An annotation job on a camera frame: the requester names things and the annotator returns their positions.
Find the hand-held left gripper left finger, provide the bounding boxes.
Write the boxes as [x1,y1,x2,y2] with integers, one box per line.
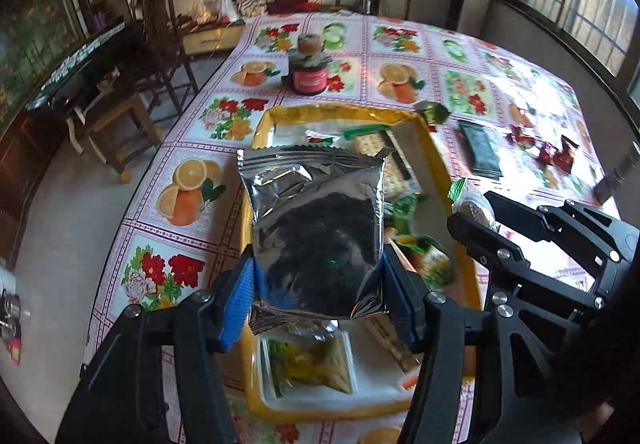
[55,254,256,444]

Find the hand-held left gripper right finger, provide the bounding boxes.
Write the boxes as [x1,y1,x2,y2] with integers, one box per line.
[381,255,583,444]

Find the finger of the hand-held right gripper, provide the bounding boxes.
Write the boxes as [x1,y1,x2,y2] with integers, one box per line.
[484,191,640,275]
[446,211,608,310]

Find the yellow rimmed white box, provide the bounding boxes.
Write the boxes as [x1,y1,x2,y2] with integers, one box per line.
[240,103,483,424]

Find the large silver foil snack packet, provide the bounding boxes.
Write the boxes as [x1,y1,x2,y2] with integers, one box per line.
[236,147,396,336]

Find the yellow label cracker packet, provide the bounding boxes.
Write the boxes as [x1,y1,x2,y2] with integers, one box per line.
[342,124,401,157]

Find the clear packet yellow snacks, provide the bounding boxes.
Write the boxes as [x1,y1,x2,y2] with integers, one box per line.
[257,328,358,400]

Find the dark green flat packet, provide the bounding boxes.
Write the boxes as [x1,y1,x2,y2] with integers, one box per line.
[457,120,503,180]

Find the floral fruit print tablecloth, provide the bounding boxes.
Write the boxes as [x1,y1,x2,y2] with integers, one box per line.
[87,12,626,444]

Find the grey ribbed cylinder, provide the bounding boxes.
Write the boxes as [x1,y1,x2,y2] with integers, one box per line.
[595,141,631,205]

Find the clear cracker packet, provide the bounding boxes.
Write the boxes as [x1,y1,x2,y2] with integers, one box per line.
[385,151,421,192]

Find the green triangular snack packet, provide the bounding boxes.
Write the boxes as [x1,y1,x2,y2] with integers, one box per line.
[415,100,451,125]

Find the wooden stool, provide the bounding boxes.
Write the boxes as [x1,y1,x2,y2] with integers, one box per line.
[65,92,163,182]

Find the pink label glass jar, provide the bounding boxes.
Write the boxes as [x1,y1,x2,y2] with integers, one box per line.
[280,32,332,98]

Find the yellow drawer cabinet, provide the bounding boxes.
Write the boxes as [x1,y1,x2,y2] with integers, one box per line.
[180,22,248,59]

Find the dark side table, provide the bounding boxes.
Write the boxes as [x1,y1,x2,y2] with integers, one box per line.
[25,17,146,115]

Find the dark wooden chair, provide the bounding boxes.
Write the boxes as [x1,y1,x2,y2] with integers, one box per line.
[129,0,201,117]

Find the white plastic bag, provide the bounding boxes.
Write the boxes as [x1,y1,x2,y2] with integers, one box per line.
[192,0,240,25]

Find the folded striped cloth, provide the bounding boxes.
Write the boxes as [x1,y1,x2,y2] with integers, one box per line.
[235,0,278,18]

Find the floral wall painting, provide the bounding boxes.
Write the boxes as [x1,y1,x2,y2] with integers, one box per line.
[0,0,86,125]

